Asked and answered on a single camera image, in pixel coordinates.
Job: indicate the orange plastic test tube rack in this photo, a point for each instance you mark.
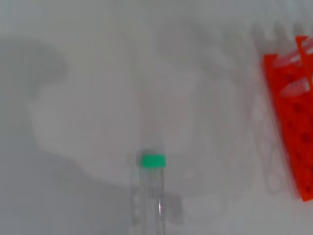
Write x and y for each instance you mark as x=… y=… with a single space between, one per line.
x=298 y=137

